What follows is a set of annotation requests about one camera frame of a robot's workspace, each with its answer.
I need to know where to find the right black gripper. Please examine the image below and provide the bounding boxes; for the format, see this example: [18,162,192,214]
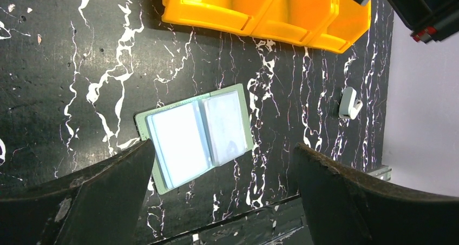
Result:
[353,0,458,43]

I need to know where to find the small white clip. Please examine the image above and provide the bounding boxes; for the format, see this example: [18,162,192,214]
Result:
[338,87,363,120]

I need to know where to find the yellow three-compartment bin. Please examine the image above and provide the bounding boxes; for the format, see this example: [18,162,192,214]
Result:
[162,0,371,54]

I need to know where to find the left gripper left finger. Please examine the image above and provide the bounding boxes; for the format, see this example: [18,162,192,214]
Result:
[1,140,155,244]

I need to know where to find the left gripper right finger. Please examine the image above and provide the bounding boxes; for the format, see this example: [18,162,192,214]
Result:
[293,143,458,244]

